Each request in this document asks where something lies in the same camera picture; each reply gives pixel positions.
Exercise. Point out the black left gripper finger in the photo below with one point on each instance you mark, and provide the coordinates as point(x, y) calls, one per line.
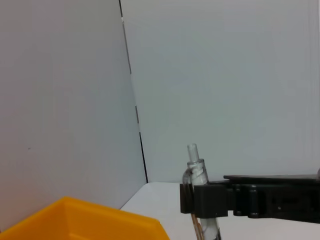
point(210, 200)

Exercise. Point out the silver grey pen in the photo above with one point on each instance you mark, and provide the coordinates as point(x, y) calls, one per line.
point(197, 170)

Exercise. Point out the yellow plastic bin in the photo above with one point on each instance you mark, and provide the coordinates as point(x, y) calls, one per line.
point(87, 222)

